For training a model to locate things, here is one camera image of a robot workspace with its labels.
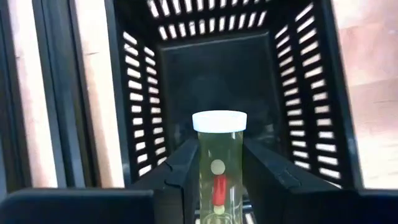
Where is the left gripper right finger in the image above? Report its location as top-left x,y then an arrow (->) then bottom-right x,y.
242,139 -> 398,224

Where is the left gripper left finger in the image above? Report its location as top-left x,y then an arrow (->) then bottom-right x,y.
0,139 -> 200,224

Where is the black slotted plastic basket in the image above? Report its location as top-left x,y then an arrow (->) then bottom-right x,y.
104,0 -> 364,191

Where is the yellowish white-capped pill bottle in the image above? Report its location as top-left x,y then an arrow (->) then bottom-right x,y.
192,110 -> 248,224

